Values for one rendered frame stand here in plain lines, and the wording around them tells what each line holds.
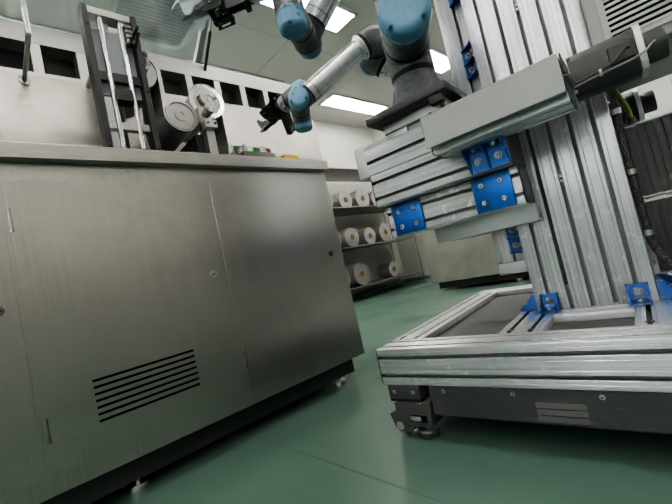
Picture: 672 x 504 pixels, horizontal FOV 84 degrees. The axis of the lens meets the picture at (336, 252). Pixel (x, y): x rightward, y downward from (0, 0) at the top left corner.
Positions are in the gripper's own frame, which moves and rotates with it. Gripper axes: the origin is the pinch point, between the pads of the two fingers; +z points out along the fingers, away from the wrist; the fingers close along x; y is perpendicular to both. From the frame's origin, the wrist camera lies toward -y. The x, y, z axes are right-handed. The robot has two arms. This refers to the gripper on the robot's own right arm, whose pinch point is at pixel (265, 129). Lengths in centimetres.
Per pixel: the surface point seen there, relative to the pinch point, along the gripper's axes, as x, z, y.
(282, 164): 33.3, -33.0, -11.1
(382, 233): -224, 231, -232
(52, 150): 84, -36, 34
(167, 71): -4, 29, 49
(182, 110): 28.6, -4.8, 27.2
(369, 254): -216, 279, -259
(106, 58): 44, -18, 50
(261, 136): -20.1, 30.6, -2.6
